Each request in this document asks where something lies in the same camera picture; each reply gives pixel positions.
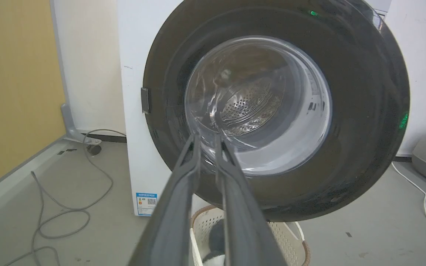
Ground white cable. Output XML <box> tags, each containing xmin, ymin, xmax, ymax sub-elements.
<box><xmin>391</xmin><ymin>161</ymin><xmax>426</xmax><ymax>243</ymax></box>

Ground white washing machine body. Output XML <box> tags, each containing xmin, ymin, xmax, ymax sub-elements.
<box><xmin>116</xmin><ymin>0</ymin><xmax>392</xmax><ymax>217</ymax></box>

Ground grey cable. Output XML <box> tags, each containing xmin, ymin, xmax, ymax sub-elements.
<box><xmin>2</xmin><ymin>129</ymin><xmax>126</xmax><ymax>266</ymax></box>

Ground yellow partition panel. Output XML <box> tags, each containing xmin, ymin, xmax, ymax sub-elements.
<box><xmin>0</xmin><ymin>0</ymin><xmax>67</xmax><ymax>196</ymax></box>

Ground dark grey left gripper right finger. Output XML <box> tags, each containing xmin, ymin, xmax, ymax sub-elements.
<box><xmin>214</xmin><ymin>134</ymin><xmax>288</xmax><ymax>266</ymax></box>

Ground grey metal partition foot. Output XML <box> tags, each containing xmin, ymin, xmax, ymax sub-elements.
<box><xmin>61</xmin><ymin>103</ymin><xmax>102</xmax><ymax>145</ymax></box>

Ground blue energy label sticker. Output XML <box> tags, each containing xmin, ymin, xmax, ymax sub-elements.
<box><xmin>136</xmin><ymin>192</ymin><xmax>158</xmax><ymax>216</ymax></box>

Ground dark round washing machine door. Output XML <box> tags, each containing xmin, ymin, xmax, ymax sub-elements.
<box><xmin>141</xmin><ymin>0</ymin><xmax>410</xmax><ymax>222</ymax></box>

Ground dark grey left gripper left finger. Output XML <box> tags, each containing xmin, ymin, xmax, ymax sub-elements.
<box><xmin>128</xmin><ymin>134</ymin><xmax>202</xmax><ymax>266</ymax></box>

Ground white perforated laundry basket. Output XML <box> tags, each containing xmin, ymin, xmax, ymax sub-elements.
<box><xmin>190</xmin><ymin>205</ymin><xmax>311</xmax><ymax>266</ymax></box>

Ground grey and white clothing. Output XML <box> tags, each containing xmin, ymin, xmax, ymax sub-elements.
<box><xmin>202</xmin><ymin>218</ymin><xmax>227</xmax><ymax>266</ymax></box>

